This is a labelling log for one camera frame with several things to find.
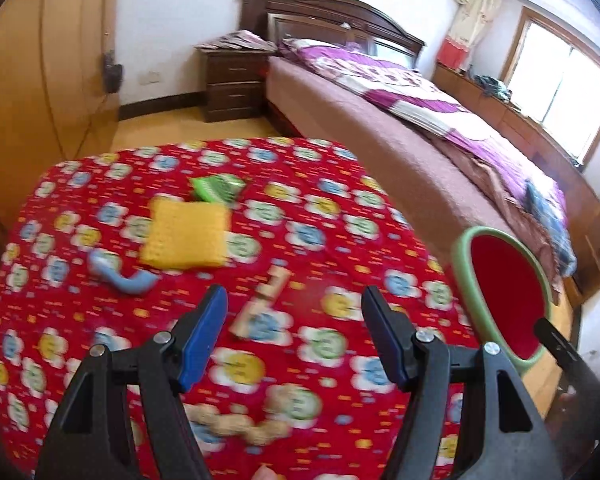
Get long wooden low cabinet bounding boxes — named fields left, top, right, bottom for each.
left=432, top=64, right=600, bottom=299

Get beige cardboard strip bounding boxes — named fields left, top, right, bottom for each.
left=230, top=266, right=291, bottom=339

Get orange wooden wardrobe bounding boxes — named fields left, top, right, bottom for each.
left=0, top=0, right=120, bottom=231

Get blue plaid pillow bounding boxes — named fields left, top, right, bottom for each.
left=524, top=180, right=578, bottom=278

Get purple white floral duvet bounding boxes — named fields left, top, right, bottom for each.
left=279, top=38, right=567, bottom=221

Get pink cloth on nightstand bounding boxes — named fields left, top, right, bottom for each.
left=196, top=29, right=277, bottom=53

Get yellow foam net pad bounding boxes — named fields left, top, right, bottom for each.
left=140, top=197, right=232, bottom=271

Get blue curved plastic handle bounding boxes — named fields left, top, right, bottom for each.
left=87, top=249, right=159, bottom=295

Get dark wooden nightstand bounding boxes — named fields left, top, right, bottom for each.
left=199, top=49, right=270, bottom=122

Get red bin with green rim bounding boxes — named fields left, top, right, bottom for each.
left=445, top=226, right=552, bottom=375

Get red smiley flower quilt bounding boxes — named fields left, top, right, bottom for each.
left=0, top=138, right=477, bottom=479

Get green paper wrapper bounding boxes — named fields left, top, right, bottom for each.
left=189, top=174, right=246, bottom=205

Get crumpled beige paper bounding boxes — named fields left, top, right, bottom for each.
left=184, top=404, right=291, bottom=446

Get black bag on wardrobe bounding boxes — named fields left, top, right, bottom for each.
left=102, top=50, right=123, bottom=94

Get pink frilled bedspread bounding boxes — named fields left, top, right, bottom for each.
left=429, top=136, right=564, bottom=304

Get teal clothes on cabinet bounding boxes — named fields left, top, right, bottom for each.
left=474, top=75, right=512, bottom=103

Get dark wooden bed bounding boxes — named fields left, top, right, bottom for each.
left=238, top=0, right=581, bottom=281

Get window with wooden frame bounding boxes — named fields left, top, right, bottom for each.
left=501, top=6, right=600, bottom=167

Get red and cream curtain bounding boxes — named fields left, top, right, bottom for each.
left=437, top=0, right=503, bottom=70

